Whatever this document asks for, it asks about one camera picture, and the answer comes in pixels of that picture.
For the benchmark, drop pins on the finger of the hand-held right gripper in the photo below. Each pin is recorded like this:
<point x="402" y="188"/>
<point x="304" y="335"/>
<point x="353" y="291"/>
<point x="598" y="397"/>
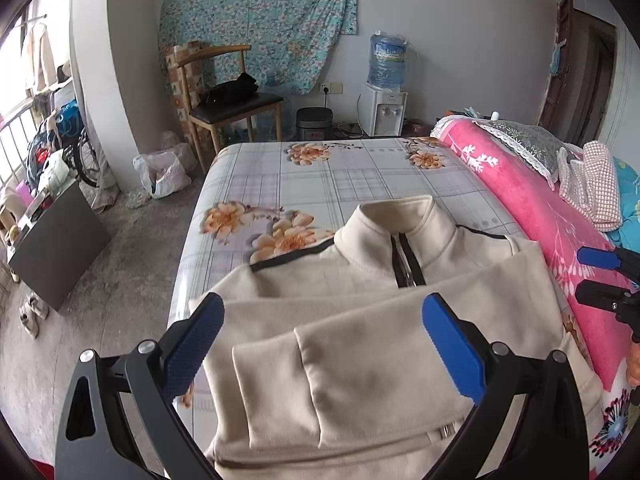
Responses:
<point x="597" y="258"/>
<point x="600" y="296"/>

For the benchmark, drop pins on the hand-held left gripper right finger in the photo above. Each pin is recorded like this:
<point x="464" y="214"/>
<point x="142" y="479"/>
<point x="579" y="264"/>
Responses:
<point x="455" y="350"/>

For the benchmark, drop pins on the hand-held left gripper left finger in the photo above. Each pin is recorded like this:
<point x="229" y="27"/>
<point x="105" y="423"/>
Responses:
<point x="195" y="350"/>

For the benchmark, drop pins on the cream zip jacket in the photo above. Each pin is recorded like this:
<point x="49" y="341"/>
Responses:
<point x="360" y="340"/>

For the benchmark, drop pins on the hanging beige clothes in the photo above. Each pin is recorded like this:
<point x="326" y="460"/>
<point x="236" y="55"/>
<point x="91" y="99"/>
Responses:
<point x="39" y="57"/>

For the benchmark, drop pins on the person's right hand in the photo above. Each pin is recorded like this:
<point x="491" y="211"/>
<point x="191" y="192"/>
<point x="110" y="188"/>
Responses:
<point x="635" y="365"/>

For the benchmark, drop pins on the teal pillow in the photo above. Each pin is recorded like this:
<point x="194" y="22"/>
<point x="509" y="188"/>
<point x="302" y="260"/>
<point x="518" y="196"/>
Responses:
<point x="630" y="195"/>

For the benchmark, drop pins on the beige checked cloth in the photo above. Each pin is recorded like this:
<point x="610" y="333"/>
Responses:
<point x="595" y="185"/>

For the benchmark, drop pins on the pink floral blanket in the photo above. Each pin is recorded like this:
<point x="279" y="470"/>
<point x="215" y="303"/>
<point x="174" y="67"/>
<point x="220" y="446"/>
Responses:
<point x="520" y="210"/>

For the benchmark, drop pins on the white floral quilt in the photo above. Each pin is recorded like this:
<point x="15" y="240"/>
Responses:
<point x="615" y="430"/>

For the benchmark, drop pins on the grey lace-trimmed pillow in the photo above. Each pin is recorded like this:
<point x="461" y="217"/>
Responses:
<point x="530" y="147"/>

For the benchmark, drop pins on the beige shoe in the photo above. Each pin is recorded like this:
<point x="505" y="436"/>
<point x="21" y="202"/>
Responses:
<point x="29" y="322"/>
<point x="39" y="306"/>

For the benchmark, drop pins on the white crumpled cloth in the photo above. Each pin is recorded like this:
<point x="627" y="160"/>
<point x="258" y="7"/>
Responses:
<point x="136" y="199"/>

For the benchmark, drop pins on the dark grey cabinet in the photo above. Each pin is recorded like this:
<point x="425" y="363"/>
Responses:
<point x="60" y="245"/>

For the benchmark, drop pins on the white plastic bag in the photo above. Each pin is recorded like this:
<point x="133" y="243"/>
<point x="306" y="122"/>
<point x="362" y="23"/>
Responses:
<point x="180" y="152"/>
<point x="162" y="177"/>

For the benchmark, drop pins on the brown wooden door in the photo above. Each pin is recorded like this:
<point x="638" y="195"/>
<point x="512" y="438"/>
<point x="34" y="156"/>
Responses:
<point x="580" y="75"/>

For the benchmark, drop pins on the red plastic object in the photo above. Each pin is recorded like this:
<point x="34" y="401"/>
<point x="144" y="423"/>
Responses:
<point x="42" y="470"/>

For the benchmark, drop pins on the blue hanging item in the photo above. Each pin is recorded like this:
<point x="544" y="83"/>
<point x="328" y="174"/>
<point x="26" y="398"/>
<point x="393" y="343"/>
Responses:
<point x="556" y="59"/>

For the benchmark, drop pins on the bicycle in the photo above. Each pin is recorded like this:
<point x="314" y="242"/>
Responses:
<point x="82" y="155"/>

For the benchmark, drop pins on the wooden chair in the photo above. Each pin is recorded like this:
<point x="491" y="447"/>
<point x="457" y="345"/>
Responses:
<point x="232" y="110"/>

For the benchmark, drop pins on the white water dispenser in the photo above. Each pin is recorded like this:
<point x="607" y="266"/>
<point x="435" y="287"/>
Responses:
<point x="385" y="110"/>

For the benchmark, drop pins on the black rice cooker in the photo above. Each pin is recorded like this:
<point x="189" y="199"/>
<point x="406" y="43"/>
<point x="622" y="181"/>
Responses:
<point x="314" y="125"/>

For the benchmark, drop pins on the black bag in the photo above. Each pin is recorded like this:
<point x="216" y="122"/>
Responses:
<point x="230" y="91"/>

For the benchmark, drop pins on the blue bag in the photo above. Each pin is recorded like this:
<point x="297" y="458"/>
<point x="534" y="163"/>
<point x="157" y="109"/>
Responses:
<point x="67" y="117"/>

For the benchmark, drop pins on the patterned cardboard box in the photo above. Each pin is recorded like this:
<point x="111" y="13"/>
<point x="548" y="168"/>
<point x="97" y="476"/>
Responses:
<point x="175" y="85"/>

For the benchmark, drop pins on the white wall outlet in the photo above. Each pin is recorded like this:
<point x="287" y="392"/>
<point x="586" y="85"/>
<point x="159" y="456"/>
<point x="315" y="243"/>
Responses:
<point x="331" y="88"/>

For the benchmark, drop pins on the teal floral wall cloth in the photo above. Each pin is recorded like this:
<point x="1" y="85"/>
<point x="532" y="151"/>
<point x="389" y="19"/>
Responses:
<point x="260" y="20"/>

